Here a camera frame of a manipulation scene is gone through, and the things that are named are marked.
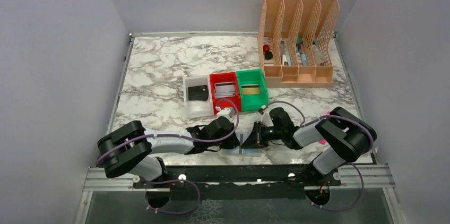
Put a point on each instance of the stationery items in organizer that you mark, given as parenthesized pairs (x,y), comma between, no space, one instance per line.
(319,56)

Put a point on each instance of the gold credit card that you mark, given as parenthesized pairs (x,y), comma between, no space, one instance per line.
(250,89)

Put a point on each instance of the orange mesh file organizer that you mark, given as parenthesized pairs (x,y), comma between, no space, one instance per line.
(293,40)

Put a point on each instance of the black credit card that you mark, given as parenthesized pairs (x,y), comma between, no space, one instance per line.
(198,93)

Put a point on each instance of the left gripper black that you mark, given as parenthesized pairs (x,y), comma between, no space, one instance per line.
(228,138)

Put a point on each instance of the red black item in organizer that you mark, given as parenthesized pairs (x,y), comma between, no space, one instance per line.
(268,55)

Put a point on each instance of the red plastic bin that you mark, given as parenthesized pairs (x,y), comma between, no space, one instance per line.
(225,77)

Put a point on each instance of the pink highlighter marker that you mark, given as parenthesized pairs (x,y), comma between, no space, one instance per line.
(323,141)

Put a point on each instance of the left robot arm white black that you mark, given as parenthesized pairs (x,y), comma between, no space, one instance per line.
(132,149)

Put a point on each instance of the silver credit card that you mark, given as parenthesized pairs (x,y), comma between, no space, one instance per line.
(224,89)

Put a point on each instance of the green plastic bin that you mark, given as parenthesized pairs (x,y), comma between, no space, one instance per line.
(252,102)

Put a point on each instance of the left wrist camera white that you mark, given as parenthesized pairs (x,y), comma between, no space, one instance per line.
(227,113)

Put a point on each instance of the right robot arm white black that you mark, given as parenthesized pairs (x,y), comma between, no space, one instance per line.
(348,137)

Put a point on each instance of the white plastic bin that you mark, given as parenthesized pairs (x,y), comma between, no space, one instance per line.
(197,109)

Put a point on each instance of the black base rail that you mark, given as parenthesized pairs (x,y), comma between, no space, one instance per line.
(236,182)

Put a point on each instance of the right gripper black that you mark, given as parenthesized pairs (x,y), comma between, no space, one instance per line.
(259,135)

